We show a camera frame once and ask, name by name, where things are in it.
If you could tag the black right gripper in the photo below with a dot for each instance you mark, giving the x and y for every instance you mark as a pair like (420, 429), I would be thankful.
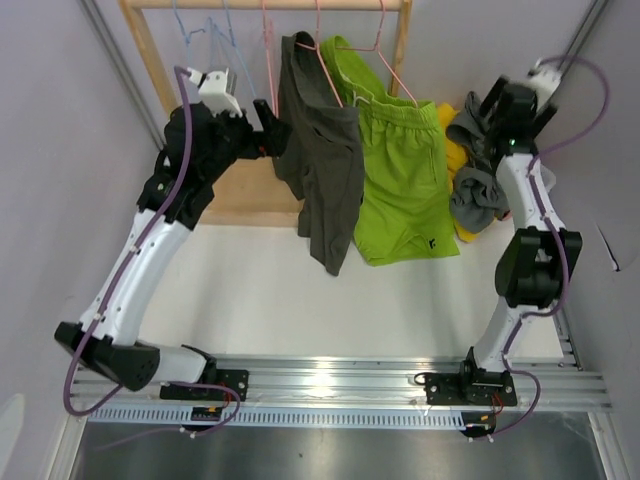
(535, 125)

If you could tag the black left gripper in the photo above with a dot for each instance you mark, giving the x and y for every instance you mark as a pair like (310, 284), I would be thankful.
(271, 142)

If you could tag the yellow shorts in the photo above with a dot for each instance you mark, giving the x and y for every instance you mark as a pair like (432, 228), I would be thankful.
(455, 158)

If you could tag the grey shorts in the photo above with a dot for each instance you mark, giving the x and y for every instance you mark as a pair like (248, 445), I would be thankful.
(477, 198)

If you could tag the light blue wire hanger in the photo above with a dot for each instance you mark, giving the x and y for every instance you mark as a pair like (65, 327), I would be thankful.
(187, 35)
(221, 37)

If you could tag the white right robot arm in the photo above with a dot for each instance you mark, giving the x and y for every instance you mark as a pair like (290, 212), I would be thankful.
(532, 276)

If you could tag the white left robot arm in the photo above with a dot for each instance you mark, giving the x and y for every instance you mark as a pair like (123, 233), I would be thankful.
(200, 147)

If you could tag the dark olive shorts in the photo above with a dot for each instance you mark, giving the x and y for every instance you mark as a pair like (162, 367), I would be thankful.
(323, 164)

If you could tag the lime green shorts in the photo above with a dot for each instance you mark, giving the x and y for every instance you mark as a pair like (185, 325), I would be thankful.
(404, 213)

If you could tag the wooden clothes rack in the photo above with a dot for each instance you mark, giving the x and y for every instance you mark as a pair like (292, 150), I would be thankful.
(249, 194)

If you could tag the white plastic basket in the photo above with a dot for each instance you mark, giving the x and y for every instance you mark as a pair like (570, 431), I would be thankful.
(548, 178)

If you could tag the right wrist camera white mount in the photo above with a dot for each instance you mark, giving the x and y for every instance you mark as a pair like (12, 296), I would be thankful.
(544, 79)

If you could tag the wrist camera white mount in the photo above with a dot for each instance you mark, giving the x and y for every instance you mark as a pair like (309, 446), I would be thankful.
(216, 90)
(544, 79)

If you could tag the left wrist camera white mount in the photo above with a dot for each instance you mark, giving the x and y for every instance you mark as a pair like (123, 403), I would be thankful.
(216, 90)

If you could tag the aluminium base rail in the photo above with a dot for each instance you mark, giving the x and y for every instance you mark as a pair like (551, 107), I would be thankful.
(375, 383)

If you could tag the slotted cable duct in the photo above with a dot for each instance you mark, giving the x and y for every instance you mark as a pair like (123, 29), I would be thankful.
(413, 419)

